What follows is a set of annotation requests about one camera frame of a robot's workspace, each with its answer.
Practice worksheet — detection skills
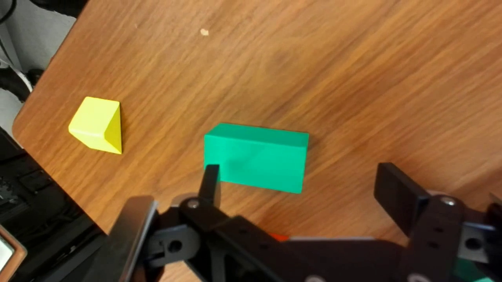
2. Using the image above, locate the green rectangular block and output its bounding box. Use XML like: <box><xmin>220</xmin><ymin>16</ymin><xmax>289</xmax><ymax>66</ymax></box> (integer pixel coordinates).
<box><xmin>204</xmin><ymin>123</ymin><xmax>310</xmax><ymax>195</ymax></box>

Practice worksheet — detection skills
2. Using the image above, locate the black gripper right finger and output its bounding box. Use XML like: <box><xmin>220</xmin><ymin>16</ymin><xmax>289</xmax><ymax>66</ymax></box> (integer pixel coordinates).
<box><xmin>374</xmin><ymin>163</ymin><xmax>430</xmax><ymax>243</ymax></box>

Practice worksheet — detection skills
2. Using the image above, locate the small yellow cube block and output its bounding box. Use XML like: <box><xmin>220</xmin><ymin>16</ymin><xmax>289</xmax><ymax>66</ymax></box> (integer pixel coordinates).
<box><xmin>68</xmin><ymin>98</ymin><xmax>123</xmax><ymax>156</ymax></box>

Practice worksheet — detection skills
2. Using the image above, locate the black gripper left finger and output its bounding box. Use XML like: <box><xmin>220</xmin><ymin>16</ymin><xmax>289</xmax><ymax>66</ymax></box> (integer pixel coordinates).
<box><xmin>198</xmin><ymin>165</ymin><xmax>220</xmax><ymax>207</ymax></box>

